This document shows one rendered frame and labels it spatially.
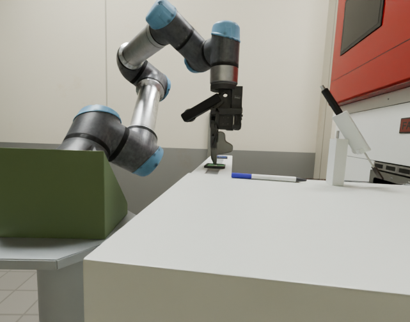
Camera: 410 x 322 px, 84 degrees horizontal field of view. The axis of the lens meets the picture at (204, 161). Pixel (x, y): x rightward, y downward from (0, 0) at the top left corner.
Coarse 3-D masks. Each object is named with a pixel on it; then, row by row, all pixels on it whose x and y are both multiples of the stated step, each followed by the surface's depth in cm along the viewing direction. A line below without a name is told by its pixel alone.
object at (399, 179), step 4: (372, 172) 85; (380, 172) 80; (384, 172) 78; (388, 172) 78; (372, 176) 84; (376, 176) 82; (384, 176) 78; (388, 176) 76; (392, 176) 74; (396, 176) 72; (400, 176) 70; (404, 176) 70; (372, 180) 84; (376, 180) 84; (388, 180) 76; (392, 180) 74; (396, 180) 72; (400, 180) 70; (404, 180) 69; (408, 180) 67; (400, 184) 70; (404, 184) 69; (408, 184) 67
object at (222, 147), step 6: (222, 132) 60; (222, 138) 60; (216, 144) 60; (222, 144) 60; (228, 144) 60; (210, 150) 61; (216, 150) 60; (222, 150) 61; (228, 150) 60; (216, 156) 62
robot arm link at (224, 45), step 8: (216, 24) 57; (224, 24) 56; (232, 24) 56; (216, 32) 57; (224, 32) 56; (232, 32) 56; (208, 40) 60; (216, 40) 57; (224, 40) 56; (232, 40) 56; (208, 48) 60; (216, 48) 57; (224, 48) 56; (232, 48) 56; (208, 56) 61; (216, 56) 57; (224, 56) 56; (232, 56) 57; (216, 64) 57; (224, 64) 57; (232, 64) 57
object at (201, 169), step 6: (210, 156) 96; (228, 156) 99; (204, 162) 73; (210, 162) 73; (222, 162) 78; (228, 162) 75; (198, 168) 60; (204, 168) 60; (210, 168) 60; (228, 168) 62; (222, 174) 51; (228, 174) 51
